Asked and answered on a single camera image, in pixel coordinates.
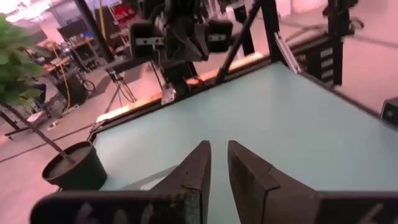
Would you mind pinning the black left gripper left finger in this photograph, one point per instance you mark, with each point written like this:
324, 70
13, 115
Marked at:
186, 199

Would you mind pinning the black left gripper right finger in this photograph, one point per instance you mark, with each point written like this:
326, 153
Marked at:
255, 193

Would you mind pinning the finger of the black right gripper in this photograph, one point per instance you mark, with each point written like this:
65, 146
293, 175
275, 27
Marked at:
146, 40
219, 37

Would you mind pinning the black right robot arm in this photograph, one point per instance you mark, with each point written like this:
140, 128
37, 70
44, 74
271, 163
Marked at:
178, 77

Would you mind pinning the black computer tower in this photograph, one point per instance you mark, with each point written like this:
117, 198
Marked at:
71, 90

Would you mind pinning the black plant pot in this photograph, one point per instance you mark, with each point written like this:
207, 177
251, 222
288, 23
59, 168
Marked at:
81, 171

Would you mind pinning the green leafy small tree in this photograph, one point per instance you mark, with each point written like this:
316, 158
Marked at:
15, 62

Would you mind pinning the black box device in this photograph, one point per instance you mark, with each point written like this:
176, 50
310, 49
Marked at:
390, 112

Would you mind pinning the black rig frame post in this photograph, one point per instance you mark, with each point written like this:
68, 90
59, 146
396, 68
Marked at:
269, 31
335, 46
236, 46

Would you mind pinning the black table frame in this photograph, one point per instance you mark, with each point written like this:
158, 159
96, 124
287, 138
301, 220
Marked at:
140, 114

